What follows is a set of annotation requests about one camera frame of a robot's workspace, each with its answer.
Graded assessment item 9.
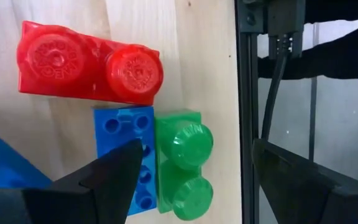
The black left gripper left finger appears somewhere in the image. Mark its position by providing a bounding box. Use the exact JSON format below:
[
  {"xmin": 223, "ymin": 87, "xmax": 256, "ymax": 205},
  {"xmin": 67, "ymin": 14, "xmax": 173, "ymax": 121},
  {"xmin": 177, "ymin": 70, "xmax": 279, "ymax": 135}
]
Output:
[{"xmin": 0, "ymin": 138, "xmax": 145, "ymax": 224}]

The large red two-stud block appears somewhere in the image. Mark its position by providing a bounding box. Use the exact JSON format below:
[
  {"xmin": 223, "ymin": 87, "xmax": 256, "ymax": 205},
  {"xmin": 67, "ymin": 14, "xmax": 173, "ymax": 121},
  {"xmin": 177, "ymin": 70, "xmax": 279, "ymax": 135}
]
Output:
[{"xmin": 16, "ymin": 20, "xmax": 165, "ymax": 106}]

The black camera cable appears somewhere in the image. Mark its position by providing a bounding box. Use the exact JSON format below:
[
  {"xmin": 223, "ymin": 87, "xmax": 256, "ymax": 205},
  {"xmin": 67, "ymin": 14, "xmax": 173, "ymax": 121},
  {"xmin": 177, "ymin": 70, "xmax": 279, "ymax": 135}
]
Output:
[{"xmin": 260, "ymin": 32, "xmax": 293, "ymax": 141}]

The black aluminium table frame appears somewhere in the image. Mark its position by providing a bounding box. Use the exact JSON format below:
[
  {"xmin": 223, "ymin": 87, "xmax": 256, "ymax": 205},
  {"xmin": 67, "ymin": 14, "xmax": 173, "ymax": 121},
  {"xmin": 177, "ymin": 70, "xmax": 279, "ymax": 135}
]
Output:
[{"xmin": 234, "ymin": 0, "xmax": 269, "ymax": 224}]

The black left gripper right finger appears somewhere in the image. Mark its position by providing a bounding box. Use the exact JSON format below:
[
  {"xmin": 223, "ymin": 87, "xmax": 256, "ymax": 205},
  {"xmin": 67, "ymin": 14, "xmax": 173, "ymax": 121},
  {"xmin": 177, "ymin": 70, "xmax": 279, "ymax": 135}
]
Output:
[{"xmin": 252, "ymin": 138, "xmax": 358, "ymax": 224}]

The blue block with holes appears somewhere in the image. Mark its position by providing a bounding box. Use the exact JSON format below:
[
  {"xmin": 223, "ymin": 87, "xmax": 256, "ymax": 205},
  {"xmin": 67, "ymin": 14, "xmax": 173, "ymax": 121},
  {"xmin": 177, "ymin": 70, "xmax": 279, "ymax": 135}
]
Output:
[{"xmin": 93, "ymin": 105, "xmax": 157, "ymax": 217}]

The large green two-stud block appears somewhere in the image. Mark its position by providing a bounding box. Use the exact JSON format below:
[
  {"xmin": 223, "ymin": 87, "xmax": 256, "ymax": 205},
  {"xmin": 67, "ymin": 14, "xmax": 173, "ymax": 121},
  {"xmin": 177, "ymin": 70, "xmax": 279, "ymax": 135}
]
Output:
[{"xmin": 153, "ymin": 108, "xmax": 214, "ymax": 222}]

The black support beam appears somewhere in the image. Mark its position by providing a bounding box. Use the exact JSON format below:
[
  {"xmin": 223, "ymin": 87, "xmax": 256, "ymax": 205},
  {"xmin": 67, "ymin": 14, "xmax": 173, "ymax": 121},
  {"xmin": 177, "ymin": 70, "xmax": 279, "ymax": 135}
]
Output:
[{"xmin": 257, "ymin": 19, "xmax": 358, "ymax": 84}]

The table-level camera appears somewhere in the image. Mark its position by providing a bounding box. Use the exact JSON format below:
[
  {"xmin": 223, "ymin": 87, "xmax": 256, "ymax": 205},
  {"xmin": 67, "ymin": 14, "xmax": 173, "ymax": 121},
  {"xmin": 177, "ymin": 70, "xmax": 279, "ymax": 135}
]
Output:
[{"xmin": 266, "ymin": 0, "xmax": 306, "ymax": 60}]

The large blue toy block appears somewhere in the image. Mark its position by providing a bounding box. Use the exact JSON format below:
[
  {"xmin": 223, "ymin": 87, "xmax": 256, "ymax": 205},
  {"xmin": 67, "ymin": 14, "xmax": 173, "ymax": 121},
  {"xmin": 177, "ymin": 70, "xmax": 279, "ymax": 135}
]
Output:
[{"xmin": 0, "ymin": 121, "xmax": 53, "ymax": 190}]

